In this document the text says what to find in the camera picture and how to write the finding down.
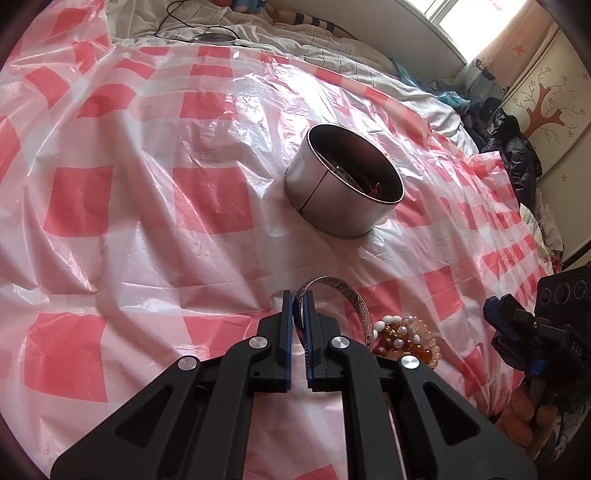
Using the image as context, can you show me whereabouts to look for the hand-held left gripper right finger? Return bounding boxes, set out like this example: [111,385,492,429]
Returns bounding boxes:
[302,291,539,480]

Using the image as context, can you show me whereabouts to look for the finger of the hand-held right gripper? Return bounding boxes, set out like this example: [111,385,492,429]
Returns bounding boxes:
[491,331,551,377]
[483,294,525,343]

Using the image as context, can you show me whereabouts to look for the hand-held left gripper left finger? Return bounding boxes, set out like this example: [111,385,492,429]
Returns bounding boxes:
[50,290,295,480]

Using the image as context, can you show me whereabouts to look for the silver bangle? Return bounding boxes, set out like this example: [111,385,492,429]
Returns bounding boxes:
[293,275,376,361]

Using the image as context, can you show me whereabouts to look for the white bead bracelet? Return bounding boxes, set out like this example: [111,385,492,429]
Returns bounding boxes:
[373,314,409,352]

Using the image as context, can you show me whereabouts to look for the amber bead bracelet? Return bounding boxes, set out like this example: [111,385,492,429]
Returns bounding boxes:
[383,318,443,371]

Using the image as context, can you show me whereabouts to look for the round metal tin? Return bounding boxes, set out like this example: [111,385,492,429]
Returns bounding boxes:
[283,123,405,240]

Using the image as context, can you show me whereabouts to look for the person's right hand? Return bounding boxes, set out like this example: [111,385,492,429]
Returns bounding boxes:
[500,384,561,459]

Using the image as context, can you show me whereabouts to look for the pile of clothes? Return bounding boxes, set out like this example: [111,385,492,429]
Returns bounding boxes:
[519,198,566,265]

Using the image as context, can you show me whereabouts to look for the wardrobe with tree print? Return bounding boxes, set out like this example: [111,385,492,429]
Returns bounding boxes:
[501,32,591,264]

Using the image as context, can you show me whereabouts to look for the black jacket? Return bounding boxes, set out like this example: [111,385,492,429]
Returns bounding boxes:
[462,99,543,206]

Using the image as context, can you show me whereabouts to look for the red white checkered plastic sheet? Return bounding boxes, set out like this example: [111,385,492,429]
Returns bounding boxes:
[0,0,561,480]

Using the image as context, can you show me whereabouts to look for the blue plastic bag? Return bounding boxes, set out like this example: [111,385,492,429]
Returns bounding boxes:
[392,58,467,110]

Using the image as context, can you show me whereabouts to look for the pink curtain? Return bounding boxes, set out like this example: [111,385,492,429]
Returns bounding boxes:
[466,0,561,93]

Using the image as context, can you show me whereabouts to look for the white quilt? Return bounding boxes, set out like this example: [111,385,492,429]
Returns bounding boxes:
[104,0,481,153]

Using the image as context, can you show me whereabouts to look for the white headboard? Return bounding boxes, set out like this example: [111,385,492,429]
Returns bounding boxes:
[277,0,469,70]

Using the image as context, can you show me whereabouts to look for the window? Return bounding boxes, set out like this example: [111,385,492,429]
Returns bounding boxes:
[427,0,509,29]

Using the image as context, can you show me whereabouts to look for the round grey mirror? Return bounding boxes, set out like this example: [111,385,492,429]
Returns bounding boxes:
[193,30,237,44]

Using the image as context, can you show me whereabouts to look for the striped plush toy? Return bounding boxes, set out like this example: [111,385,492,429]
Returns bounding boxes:
[268,7,356,40]

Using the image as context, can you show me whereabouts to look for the blue printed cloth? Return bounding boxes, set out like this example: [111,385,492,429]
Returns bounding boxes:
[231,0,273,14]

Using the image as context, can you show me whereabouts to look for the pale pink bead bracelet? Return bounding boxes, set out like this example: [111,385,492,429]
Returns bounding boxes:
[405,316,438,347]

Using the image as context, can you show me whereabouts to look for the black cable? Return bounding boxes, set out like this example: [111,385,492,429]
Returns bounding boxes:
[154,0,241,45]

